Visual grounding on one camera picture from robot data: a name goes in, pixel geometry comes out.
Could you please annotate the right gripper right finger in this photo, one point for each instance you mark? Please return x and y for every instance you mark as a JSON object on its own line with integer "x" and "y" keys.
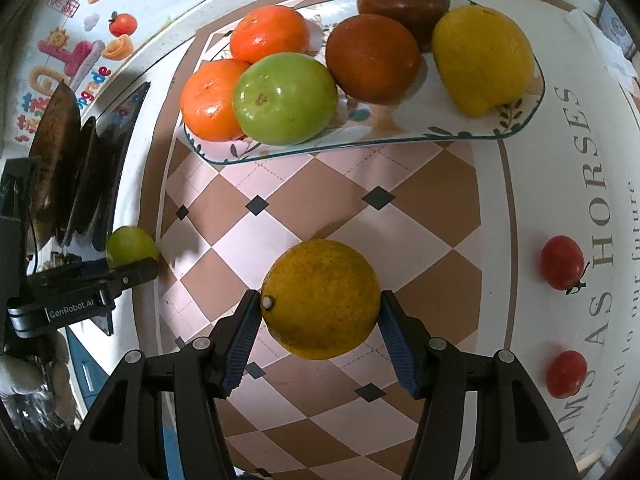
{"x": 516, "y": 436}

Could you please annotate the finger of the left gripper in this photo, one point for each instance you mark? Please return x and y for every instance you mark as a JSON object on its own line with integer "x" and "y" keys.
{"x": 130, "y": 275}

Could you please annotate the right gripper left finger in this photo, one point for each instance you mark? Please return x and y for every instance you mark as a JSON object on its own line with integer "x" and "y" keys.
{"x": 122, "y": 435}

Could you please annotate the green apple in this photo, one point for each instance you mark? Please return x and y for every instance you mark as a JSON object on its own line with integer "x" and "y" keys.
{"x": 285, "y": 99}
{"x": 129, "y": 244}

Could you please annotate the red cherry tomato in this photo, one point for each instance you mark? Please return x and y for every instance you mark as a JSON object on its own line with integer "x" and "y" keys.
{"x": 566, "y": 374}
{"x": 562, "y": 264}

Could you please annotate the yellow orange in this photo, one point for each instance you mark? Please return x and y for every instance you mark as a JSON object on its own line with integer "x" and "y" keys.
{"x": 320, "y": 299}

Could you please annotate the black frying pan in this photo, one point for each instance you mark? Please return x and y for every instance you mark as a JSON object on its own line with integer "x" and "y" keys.
{"x": 57, "y": 144}

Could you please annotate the black gas stove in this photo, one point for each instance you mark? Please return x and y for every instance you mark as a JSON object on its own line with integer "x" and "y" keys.
{"x": 105, "y": 141}

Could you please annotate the orange tangerine front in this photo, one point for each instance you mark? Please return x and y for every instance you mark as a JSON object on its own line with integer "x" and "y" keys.
{"x": 206, "y": 100}

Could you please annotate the orange tangerine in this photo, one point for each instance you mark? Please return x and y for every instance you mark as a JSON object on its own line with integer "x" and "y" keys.
{"x": 269, "y": 30}
{"x": 206, "y": 100}

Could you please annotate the checkered counter mat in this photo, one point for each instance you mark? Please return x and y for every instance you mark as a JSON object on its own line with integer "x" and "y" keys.
{"x": 453, "y": 228}

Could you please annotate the green apple on plate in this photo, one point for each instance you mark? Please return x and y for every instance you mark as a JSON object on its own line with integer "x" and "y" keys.
{"x": 285, "y": 99}

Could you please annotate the orange tangerine back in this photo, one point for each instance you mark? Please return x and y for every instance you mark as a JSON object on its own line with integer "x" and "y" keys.
{"x": 269, "y": 30}

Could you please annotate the white patterned fruit plate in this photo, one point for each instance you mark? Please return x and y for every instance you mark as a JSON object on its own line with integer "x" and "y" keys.
{"x": 424, "y": 113}

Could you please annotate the reddish brown orange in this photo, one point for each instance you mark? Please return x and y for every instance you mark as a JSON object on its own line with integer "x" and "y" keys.
{"x": 373, "y": 58}

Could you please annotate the yellow lemon on plate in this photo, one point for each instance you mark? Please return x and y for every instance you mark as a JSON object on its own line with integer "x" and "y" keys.
{"x": 483, "y": 58}

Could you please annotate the crumpled white tissue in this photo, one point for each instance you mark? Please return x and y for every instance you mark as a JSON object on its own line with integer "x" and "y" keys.
{"x": 608, "y": 52}

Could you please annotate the dark red apple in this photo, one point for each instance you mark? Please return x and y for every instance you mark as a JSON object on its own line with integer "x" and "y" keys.
{"x": 418, "y": 16}

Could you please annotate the silver spray can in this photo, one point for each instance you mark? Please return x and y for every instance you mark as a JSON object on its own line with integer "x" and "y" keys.
{"x": 613, "y": 27}

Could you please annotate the colourful wall sticker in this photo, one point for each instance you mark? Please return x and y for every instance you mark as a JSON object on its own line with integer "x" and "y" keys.
{"x": 82, "y": 46}

